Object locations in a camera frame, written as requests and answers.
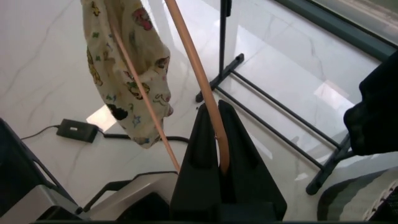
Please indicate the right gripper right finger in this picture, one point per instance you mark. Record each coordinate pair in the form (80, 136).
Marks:
(252, 186)

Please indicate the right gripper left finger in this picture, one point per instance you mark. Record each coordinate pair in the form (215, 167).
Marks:
(196, 186)

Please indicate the pink clothes hanger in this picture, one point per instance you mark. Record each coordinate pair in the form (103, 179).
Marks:
(199, 71)

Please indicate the black garment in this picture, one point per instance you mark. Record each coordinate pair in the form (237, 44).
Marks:
(376, 118)

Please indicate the cream printed garment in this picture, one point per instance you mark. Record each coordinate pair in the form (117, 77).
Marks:
(124, 62)

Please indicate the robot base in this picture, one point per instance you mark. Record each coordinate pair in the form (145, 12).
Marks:
(18, 174)

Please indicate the white laundry basket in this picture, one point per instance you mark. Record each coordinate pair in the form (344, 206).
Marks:
(351, 199)

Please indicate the black clothes rack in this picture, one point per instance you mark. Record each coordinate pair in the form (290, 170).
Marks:
(223, 31)

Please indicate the black power adapter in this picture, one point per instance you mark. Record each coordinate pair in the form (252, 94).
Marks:
(76, 130)

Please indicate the window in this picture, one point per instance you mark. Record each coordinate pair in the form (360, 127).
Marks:
(342, 25)

